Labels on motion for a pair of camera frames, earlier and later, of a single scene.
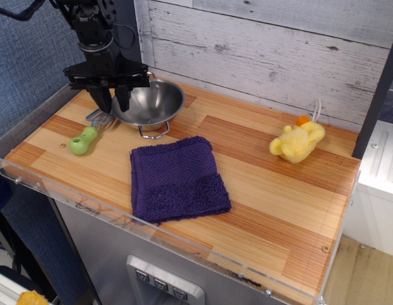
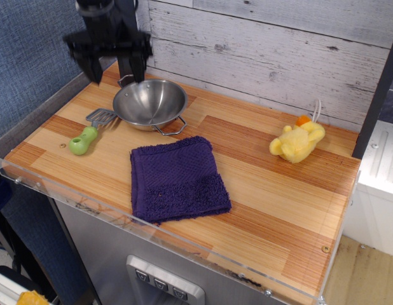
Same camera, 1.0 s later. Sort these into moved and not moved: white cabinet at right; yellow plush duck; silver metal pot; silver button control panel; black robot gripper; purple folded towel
Moved: silver metal pot; black robot gripper
Not moved: yellow plush duck; silver button control panel; white cabinet at right; purple folded towel
